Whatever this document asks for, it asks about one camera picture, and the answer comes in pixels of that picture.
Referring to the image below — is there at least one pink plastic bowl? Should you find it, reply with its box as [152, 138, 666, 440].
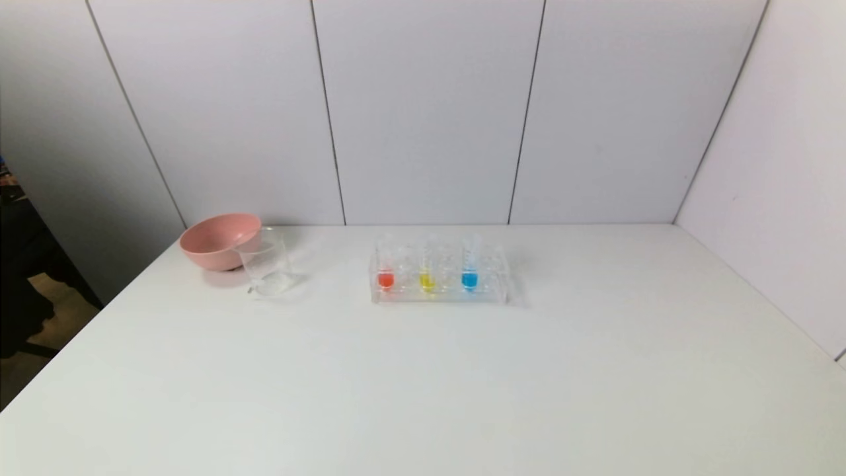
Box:
[179, 213, 262, 272]

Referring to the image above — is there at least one clear glass beaker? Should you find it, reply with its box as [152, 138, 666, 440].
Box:
[237, 227, 295, 296]

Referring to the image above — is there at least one test tube with yellow pigment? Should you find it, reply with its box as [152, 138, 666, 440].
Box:
[418, 233, 438, 294]

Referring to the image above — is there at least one clear acrylic test tube rack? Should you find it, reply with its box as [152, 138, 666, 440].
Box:
[369, 241, 511, 305]

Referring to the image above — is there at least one test tube with red pigment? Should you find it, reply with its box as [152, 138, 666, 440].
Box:
[377, 234, 396, 292]

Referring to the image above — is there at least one test tube with blue pigment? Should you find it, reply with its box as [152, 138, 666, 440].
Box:
[461, 232, 481, 292]

